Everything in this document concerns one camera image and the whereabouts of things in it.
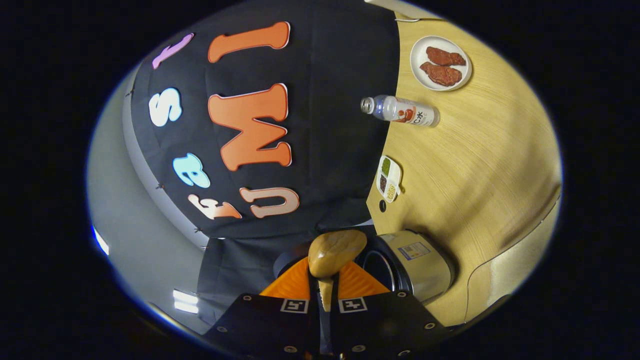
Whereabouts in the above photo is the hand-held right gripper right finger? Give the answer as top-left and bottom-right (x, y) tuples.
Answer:
(330, 260), (452, 360)

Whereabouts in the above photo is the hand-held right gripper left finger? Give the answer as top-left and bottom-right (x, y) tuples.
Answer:
(203, 256), (321, 360)

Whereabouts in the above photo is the black silver rice cooker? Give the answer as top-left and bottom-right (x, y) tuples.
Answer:
(272, 227), (456, 307)

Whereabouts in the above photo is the wooden spoon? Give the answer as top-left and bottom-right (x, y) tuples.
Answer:
(307, 229), (369, 313)

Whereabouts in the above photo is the ceiling light panel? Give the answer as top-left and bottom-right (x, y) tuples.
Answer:
(172, 289), (200, 315)
(92, 226), (110, 256)

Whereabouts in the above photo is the clear plastic container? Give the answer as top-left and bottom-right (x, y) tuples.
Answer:
(464, 197), (562, 323)

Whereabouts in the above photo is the white divided grain dish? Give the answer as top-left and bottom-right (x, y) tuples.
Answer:
(376, 155), (402, 203)

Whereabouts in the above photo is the black backdrop cloth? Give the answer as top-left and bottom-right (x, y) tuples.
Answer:
(122, 0), (401, 326)

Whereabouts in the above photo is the clear plastic drink bottle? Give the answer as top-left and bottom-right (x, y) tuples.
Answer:
(360, 95), (441, 128)

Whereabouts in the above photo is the red meat slice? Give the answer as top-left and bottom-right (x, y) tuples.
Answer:
(426, 46), (467, 67)
(419, 61), (463, 87)

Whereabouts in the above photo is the white oval plate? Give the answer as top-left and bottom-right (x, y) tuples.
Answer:
(410, 35), (473, 92)

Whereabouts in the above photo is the white toaster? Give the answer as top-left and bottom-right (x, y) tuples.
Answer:
(365, 0), (443, 21)

